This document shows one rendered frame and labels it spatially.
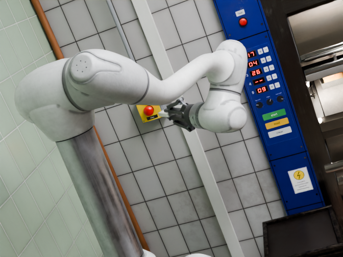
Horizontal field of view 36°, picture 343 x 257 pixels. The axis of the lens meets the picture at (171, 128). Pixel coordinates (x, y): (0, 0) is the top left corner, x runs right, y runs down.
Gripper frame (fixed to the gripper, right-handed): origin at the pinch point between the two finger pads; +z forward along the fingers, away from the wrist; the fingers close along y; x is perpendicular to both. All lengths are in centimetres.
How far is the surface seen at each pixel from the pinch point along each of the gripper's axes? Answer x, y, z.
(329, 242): 19, 59, -41
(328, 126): 52, 30, -24
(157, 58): 12.4, -17.1, 12.7
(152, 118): 1.9, 3.6, 15.4
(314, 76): 42, 5, -34
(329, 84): 84, 26, 0
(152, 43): 12.7, -23.5, 12.4
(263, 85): 36.3, 5.6, -13.0
